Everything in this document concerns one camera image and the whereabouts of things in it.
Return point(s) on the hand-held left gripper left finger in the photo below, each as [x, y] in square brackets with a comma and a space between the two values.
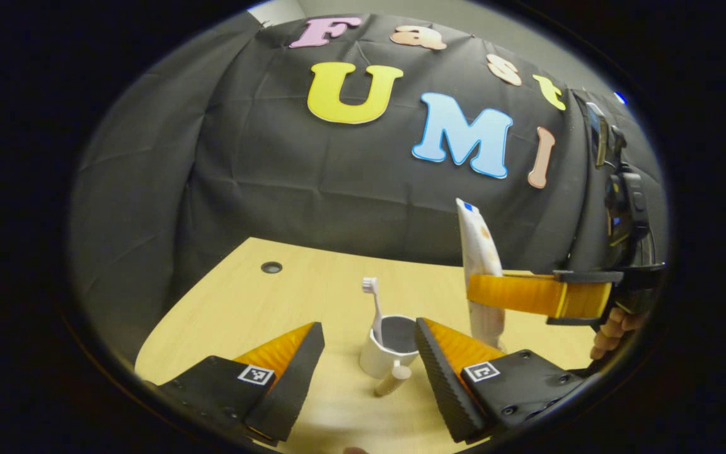
[293, 384]

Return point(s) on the white toothpaste tube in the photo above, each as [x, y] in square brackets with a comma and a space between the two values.
[479, 246]

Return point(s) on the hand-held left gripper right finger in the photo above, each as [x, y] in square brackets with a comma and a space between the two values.
[442, 384]

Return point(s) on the white toothbrush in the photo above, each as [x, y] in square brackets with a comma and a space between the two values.
[377, 309]

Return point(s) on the black backdrop cloth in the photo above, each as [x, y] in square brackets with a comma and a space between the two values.
[306, 189]

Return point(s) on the light wooden desktop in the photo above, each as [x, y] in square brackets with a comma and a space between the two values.
[275, 302]

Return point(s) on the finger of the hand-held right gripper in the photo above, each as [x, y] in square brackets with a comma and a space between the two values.
[527, 293]

